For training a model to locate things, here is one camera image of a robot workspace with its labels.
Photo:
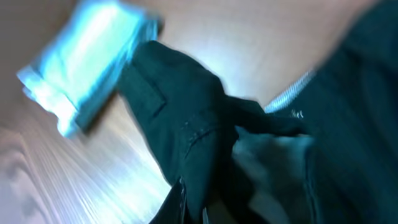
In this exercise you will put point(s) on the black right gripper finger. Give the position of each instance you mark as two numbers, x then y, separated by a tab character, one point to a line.
173	209

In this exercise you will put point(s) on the dark green shorts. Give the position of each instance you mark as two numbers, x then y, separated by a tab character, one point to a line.
324	151

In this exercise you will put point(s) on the folded light blue jeans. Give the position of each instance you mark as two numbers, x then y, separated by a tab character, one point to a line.
75	74

